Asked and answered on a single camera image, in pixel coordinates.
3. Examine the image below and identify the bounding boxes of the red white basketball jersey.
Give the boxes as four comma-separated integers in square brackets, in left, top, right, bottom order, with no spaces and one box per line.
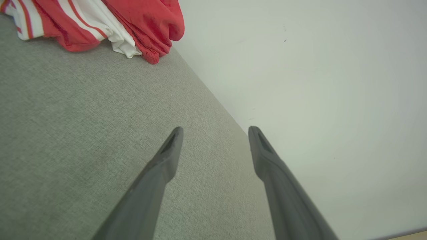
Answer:
[0,0,143,59]

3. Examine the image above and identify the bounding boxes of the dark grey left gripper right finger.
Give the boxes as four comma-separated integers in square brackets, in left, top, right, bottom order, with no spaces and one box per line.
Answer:
[248,126,339,240]

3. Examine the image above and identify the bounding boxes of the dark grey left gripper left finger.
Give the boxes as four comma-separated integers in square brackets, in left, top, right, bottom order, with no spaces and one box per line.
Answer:
[92,126,184,240]

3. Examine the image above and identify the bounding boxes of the red mesh shorts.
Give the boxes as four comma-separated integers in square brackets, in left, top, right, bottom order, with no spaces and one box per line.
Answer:
[102,0,185,65]

